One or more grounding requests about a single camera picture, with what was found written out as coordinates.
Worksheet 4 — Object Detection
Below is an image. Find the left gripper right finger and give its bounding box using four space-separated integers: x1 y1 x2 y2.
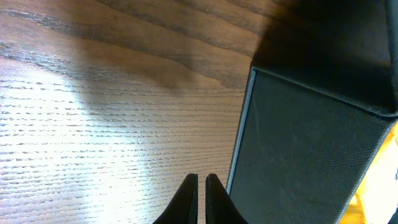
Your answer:
205 174 248 224

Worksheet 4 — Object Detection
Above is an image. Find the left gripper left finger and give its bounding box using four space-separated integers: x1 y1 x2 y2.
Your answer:
153 174 198 224

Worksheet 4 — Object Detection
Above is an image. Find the dark green box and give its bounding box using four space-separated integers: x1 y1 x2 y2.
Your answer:
227 0 397 223

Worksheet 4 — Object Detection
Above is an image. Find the yellow snack bag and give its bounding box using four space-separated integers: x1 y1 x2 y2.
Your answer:
340 125 397 224

